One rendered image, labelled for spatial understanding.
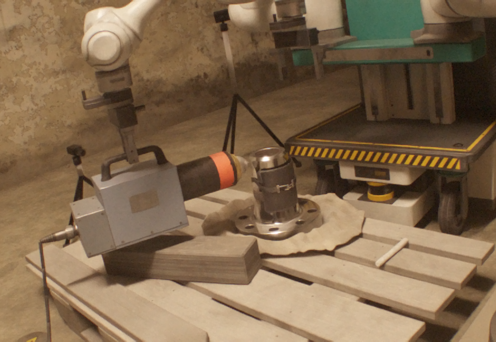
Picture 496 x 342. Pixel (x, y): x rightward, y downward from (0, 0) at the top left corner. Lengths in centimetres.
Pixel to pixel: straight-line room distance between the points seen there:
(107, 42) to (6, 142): 247
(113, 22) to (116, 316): 68
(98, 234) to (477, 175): 121
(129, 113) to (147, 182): 18
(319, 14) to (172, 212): 85
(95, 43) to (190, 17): 315
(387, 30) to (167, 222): 100
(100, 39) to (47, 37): 253
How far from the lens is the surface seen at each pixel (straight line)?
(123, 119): 129
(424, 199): 180
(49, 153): 362
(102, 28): 111
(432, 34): 163
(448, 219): 168
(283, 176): 148
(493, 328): 94
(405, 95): 197
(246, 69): 458
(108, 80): 130
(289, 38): 158
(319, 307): 121
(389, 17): 185
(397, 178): 168
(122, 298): 137
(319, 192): 189
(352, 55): 175
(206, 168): 141
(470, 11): 149
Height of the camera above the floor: 81
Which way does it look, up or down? 19 degrees down
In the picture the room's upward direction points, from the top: 10 degrees counter-clockwise
